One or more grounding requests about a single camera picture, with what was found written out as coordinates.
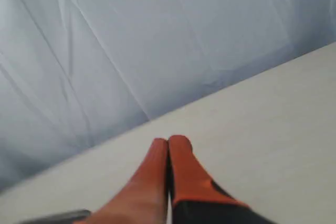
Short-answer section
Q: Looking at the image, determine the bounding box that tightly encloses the grey-blue backdrop cloth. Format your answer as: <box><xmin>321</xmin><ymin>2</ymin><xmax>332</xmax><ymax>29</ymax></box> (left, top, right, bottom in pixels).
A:
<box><xmin>1</xmin><ymin>0</ymin><xmax>335</xmax><ymax>190</ymax></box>

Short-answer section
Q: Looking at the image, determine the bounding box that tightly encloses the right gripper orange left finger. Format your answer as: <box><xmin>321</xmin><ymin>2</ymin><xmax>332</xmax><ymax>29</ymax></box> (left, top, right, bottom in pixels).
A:
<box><xmin>83</xmin><ymin>138</ymin><xmax>168</xmax><ymax>224</ymax></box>

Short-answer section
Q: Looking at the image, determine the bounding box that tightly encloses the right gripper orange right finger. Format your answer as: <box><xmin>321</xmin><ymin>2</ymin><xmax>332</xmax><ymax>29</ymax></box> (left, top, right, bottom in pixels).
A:
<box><xmin>168</xmin><ymin>135</ymin><xmax>263</xmax><ymax>223</ymax></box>

